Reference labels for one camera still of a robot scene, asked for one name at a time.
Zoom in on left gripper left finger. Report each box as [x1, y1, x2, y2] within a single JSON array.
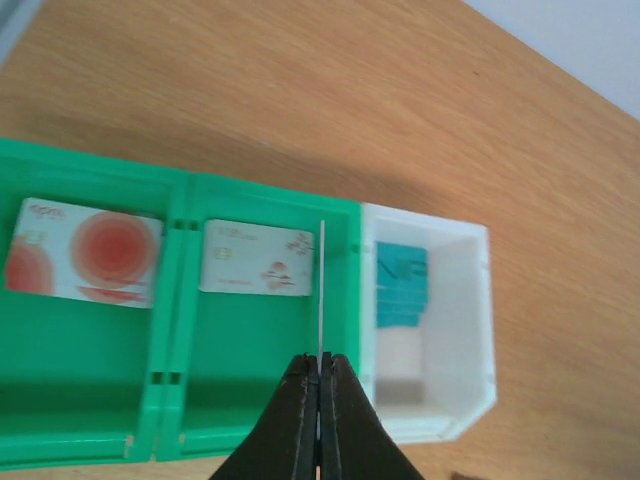
[[211, 354, 319, 480]]

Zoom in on white plastic bin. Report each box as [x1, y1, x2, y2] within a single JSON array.
[[358, 203, 497, 444]]

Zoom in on green two-compartment bin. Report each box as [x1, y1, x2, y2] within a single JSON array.
[[1, 139, 361, 470]]

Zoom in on red circle card in bin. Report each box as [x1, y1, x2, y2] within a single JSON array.
[[4, 197, 163, 309]]

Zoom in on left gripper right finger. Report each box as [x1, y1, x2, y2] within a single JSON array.
[[319, 352, 422, 480]]

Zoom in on teal card stack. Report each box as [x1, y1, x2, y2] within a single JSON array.
[[376, 242, 429, 329]]

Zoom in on white card in bin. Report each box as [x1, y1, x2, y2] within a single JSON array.
[[200, 219, 314, 296]]

